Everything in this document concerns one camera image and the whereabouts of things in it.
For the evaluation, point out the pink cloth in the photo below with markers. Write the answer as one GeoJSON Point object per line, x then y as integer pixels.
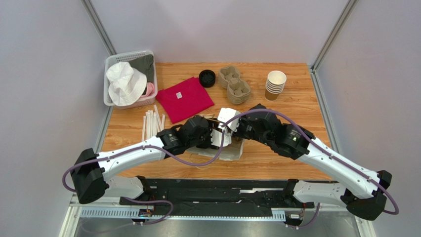
{"type": "Point", "coordinates": [149, 90]}

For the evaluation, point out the stack of black cup lids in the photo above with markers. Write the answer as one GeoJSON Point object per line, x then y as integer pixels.
{"type": "Point", "coordinates": [207, 78]}

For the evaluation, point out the dark green cloth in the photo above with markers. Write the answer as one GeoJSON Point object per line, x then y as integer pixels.
{"type": "Point", "coordinates": [145, 65]}

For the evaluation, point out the white bucket hat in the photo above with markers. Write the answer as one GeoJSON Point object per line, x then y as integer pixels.
{"type": "Point", "coordinates": [127, 84]}

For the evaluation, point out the cardboard cup carrier stack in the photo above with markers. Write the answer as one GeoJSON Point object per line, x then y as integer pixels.
{"type": "Point", "coordinates": [238, 90]}

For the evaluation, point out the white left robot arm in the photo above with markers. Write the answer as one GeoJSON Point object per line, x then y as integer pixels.
{"type": "Point", "coordinates": [92, 171]}

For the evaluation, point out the bundle of white straws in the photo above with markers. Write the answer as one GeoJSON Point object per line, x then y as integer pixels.
{"type": "Point", "coordinates": [154, 121]}

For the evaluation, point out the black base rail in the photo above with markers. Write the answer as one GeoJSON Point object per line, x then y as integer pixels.
{"type": "Point", "coordinates": [219, 198]}

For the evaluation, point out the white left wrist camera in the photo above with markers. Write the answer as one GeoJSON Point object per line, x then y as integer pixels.
{"type": "Point", "coordinates": [221, 138]}

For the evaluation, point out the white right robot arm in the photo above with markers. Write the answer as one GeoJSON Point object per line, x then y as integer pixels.
{"type": "Point", "coordinates": [361, 191]}

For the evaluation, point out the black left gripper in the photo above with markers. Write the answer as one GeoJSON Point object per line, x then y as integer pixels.
{"type": "Point", "coordinates": [207, 144]}

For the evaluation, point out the stack of paper cups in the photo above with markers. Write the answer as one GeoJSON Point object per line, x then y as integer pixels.
{"type": "Point", "coordinates": [275, 84]}

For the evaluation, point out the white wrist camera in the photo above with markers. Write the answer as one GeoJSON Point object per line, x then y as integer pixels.
{"type": "Point", "coordinates": [221, 138]}
{"type": "Point", "coordinates": [225, 114]}

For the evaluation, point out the red folded cloth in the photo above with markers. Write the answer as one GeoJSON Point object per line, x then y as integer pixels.
{"type": "Point", "coordinates": [184, 100]}

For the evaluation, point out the brown paper bag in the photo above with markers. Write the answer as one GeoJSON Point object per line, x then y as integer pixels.
{"type": "Point", "coordinates": [230, 153]}

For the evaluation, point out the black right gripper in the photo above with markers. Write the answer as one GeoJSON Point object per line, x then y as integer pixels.
{"type": "Point", "coordinates": [239, 128]}

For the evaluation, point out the white plastic basket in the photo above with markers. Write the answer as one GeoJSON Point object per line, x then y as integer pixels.
{"type": "Point", "coordinates": [126, 57]}

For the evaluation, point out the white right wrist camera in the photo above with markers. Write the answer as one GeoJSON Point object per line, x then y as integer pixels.
{"type": "Point", "coordinates": [225, 114]}

